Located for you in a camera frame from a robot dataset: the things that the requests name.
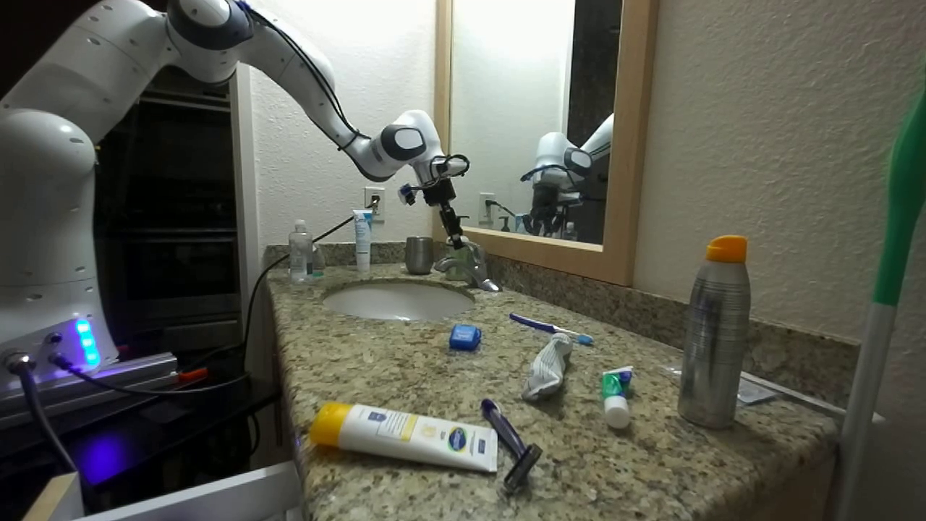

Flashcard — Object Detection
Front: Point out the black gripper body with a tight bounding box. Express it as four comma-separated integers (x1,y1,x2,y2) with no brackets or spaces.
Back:
399,153,469,232

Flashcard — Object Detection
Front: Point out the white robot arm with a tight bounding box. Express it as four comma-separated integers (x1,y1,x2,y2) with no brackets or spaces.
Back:
0,0,469,370

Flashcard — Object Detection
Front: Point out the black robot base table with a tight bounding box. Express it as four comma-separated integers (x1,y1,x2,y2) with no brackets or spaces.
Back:
0,379,281,521

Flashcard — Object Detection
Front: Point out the chrome faucet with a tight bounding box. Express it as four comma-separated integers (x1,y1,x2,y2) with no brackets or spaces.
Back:
438,238,498,292

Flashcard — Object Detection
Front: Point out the grey metal cup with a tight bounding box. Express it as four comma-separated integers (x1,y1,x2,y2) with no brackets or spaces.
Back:
405,238,435,274

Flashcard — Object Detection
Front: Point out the tall white tube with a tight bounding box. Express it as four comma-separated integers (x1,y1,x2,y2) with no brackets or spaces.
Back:
354,209,373,277

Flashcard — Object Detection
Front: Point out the white oval sink basin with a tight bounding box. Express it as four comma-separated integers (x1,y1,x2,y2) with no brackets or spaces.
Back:
321,282,476,322

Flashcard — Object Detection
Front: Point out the wood framed mirror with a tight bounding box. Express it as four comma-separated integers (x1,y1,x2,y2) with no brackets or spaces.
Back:
438,0,660,283

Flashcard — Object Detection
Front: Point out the clear plastic bottle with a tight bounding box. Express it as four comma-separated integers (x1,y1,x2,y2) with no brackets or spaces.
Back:
291,219,314,283

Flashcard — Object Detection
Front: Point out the crumpled toothpaste tube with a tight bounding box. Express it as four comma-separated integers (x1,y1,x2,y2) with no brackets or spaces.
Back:
524,334,573,402

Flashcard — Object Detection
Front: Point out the blue toothbrush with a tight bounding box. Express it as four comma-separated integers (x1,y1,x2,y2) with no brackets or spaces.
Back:
511,313,597,347

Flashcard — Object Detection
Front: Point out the small green white tube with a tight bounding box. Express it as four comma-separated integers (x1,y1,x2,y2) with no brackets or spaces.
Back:
600,368,635,431

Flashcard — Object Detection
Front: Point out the white yellow-capped sunscreen tube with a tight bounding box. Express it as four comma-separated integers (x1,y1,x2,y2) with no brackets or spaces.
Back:
311,402,498,476

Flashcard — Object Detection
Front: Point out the dark blue razor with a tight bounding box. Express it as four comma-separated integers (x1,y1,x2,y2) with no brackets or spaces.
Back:
480,400,541,496

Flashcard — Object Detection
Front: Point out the silver orange-capped spray can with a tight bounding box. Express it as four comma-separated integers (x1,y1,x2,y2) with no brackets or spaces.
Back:
677,235,749,429

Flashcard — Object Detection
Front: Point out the white wall outlet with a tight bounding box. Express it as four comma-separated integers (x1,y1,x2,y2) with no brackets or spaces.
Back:
366,185,385,225

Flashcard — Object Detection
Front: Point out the black power cable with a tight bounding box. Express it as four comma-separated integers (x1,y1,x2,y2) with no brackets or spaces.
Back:
198,212,360,386

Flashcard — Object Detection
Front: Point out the aluminium mounting rail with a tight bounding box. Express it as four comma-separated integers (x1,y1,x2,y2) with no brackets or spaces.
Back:
0,354,178,426

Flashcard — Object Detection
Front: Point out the green white broom handle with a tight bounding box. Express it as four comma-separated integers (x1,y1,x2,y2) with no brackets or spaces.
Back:
835,93,926,521

